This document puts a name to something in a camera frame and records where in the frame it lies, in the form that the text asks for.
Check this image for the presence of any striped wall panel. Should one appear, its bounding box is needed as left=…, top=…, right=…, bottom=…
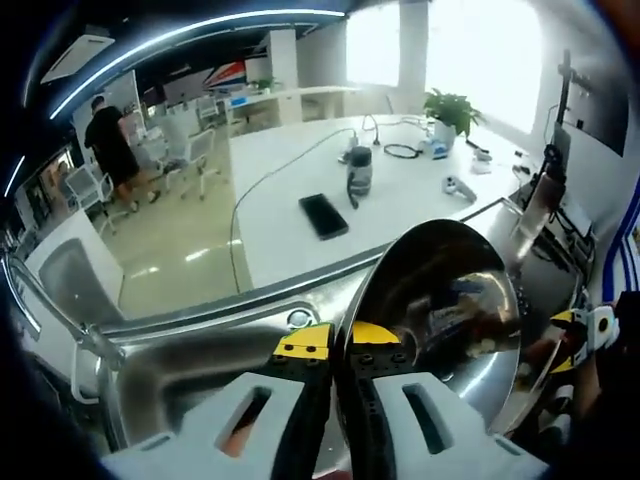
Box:
left=202, top=59, right=249, bottom=94

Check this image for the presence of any coiled black cable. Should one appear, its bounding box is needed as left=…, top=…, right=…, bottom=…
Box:
left=383, top=142, right=422, bottom=161

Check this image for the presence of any chrome sink faucet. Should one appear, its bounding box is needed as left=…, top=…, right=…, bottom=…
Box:
left=2, top=249, right=129, bottom=401

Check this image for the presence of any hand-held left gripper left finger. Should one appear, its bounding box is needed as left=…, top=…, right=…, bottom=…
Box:
left=99, top=322, right=335, bottom=480

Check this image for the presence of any black smartphone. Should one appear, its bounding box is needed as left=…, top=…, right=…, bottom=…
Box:
left=298, top=193, right=350, bottom=242

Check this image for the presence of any long ceiling light strip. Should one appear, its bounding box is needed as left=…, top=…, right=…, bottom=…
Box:
left=48, top=8, right=347, bottom=120

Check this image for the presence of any black monitor on stand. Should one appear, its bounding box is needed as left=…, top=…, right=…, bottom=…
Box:
left=544, top=48, right=629, bottom=174

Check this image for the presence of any stainless steel sink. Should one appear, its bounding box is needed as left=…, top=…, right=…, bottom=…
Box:
left=74, top=197, right=601, bottom=480

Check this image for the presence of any green potted plant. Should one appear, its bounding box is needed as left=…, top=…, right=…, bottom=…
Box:
left=422, top=88, right=485, bottom=151

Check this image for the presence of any small potted plant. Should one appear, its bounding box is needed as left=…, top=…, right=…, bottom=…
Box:
left=249, top=76, right=282, bottom=95

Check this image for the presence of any white handheld controller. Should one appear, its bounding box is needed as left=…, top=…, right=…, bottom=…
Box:
left=440, top=174, right=478, bottom=202

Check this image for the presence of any ceiling air conditioner unit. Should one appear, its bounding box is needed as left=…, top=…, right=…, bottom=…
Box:
left=39, top=33, right=117, bottom=85

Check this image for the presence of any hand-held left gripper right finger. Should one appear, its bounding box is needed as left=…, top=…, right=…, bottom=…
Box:
left=349, top=322, right=551, bottom=480

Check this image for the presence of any grey mesh office chair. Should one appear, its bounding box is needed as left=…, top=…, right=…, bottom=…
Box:
left=23, top=237, right=125, bottom=329

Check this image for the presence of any white office chair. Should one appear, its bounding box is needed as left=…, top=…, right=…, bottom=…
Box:
left=177, top=127, right=222, bottom=200
left=63, top=167, right=129, bottom=236

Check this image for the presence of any stainless steel bowl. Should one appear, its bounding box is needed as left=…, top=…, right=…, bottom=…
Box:
left=333, top=218, right=525, bottom=451

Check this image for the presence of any grey cylindrical speaker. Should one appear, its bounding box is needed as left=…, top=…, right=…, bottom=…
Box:
left=345, top=145, right=375, bottom=211

